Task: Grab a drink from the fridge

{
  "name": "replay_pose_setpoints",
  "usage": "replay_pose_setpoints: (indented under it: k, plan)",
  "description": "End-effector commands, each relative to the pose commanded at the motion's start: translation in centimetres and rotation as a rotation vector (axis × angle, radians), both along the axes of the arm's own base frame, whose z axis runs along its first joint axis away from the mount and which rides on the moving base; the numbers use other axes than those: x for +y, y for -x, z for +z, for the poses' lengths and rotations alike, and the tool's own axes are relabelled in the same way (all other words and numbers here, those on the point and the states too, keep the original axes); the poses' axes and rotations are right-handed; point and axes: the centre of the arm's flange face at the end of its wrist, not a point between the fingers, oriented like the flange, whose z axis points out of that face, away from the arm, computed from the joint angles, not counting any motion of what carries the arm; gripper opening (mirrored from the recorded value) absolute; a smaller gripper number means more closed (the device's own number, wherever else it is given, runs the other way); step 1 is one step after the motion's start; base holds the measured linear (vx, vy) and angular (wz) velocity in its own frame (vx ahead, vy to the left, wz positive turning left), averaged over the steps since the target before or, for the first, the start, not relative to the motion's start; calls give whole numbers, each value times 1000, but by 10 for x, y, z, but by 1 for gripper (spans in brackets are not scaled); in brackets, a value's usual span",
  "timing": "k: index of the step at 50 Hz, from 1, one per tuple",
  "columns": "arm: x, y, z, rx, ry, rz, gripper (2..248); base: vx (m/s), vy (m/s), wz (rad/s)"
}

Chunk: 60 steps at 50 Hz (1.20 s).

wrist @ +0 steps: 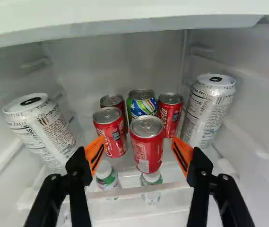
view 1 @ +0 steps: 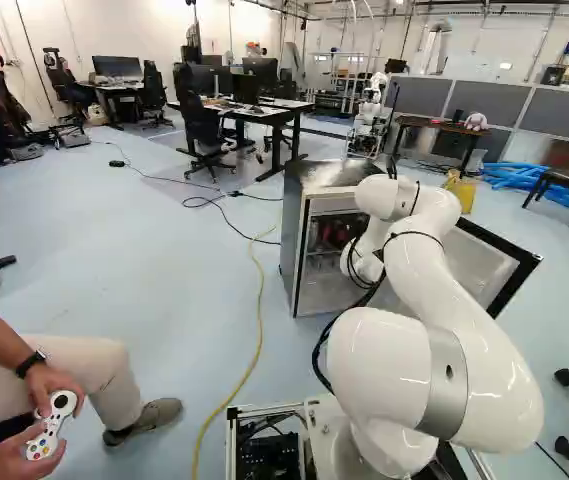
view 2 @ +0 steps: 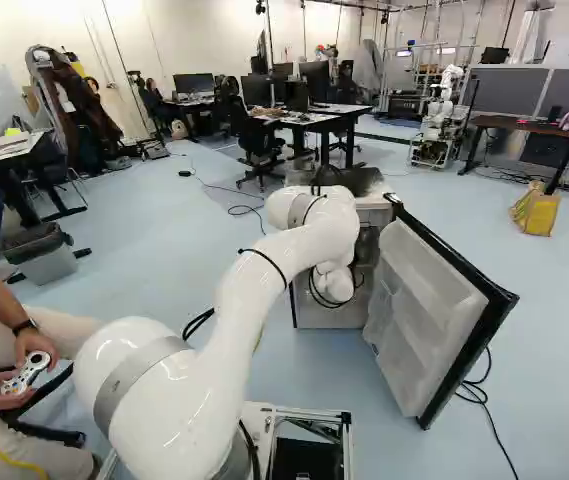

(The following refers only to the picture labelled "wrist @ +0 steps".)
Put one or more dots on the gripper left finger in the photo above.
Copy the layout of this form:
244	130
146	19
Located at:
77	170

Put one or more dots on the red soda can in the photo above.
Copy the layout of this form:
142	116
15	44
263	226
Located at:
114	101
110	132
170	113
146	146

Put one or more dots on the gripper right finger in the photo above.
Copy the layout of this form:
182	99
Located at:
200	170

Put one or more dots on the tall white drink can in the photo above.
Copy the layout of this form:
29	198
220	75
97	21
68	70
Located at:
207	111
42	127

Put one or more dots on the clear bottle with green label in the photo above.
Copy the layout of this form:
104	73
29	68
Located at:
107	177
151	183

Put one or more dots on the green patterned soda can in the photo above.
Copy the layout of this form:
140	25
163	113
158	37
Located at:
141	105

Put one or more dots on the white fridge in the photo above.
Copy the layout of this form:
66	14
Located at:
134	59

